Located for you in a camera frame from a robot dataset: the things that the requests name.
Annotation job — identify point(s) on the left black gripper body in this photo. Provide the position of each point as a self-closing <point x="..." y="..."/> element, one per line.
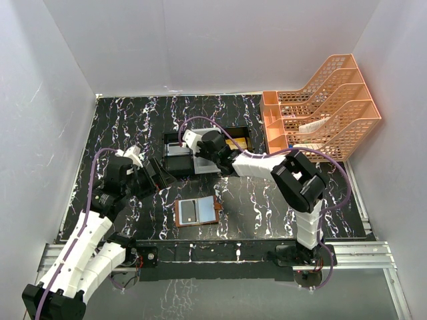
<point x="151" y="173"/>

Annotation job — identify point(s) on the white plastic bin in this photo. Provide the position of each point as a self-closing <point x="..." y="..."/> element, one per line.
<point x="201" y="165"/>

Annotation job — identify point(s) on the black plastic bin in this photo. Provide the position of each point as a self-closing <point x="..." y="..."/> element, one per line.
<point x="181" y="166"/>

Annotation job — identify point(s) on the black bin with gold card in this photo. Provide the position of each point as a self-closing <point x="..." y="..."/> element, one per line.
<point x="242" y="136"/>

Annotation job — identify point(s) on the silver chip card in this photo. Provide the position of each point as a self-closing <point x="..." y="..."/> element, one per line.
<point x="188" y="212"/>

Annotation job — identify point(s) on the brown leather card holder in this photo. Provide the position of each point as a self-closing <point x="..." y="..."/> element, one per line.
<point x="208" y="211"/>

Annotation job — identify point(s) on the orange mesh file organizer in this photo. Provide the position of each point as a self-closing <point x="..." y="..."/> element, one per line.
<point x="336" y="90"/>

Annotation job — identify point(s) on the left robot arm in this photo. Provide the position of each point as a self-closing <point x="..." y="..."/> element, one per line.
<point x="83" y="264"/>

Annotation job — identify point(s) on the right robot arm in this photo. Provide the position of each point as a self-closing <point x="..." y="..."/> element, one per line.
<point x="297" y="179"/>

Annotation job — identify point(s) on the gold credit card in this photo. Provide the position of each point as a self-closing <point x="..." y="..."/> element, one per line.
<point x="237" y="143"/>

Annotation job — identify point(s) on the white paper in organizer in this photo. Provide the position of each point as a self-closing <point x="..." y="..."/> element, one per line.
<point x="313" y="126"/>

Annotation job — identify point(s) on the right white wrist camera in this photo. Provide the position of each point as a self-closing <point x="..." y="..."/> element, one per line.
<point x="190" y="139"/>

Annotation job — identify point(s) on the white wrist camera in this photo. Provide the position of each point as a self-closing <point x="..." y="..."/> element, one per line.
<point x="190" y="139"/>
<point x="131" y="153"/>

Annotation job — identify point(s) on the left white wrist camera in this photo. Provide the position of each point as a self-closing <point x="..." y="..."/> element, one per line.
<point x="131" y="153"/>

